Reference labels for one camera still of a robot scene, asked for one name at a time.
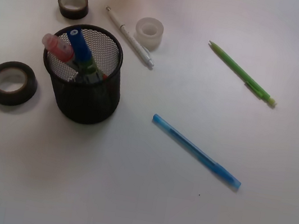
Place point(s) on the red marker with clear cap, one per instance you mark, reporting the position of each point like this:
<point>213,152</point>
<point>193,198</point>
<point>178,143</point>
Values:
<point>65,53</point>

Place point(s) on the blue capped marker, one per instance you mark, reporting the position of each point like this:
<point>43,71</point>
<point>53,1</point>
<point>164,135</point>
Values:
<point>83,58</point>

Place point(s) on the black mesh pen holder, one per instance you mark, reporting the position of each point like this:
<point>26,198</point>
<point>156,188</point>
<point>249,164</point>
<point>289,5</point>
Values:
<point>88,103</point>

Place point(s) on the light blue capped pen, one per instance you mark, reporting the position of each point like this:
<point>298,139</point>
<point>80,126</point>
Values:
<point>213,166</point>

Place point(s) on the dark brown tape roll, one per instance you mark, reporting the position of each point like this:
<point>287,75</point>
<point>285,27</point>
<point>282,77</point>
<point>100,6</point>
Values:
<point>73,9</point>

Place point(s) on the black electrical tape roll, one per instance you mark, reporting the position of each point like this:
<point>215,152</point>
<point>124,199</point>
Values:
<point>17,83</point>

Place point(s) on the clear adhesive tape roll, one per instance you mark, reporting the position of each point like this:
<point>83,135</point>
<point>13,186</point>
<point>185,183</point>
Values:
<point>149,32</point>

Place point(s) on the white dotted mechanical pencil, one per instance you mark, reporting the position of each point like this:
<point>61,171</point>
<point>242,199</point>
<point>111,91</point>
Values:
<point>140,50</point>

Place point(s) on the green mechanical pencil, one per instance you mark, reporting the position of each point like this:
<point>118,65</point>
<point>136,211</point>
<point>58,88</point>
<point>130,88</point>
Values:
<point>249,81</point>

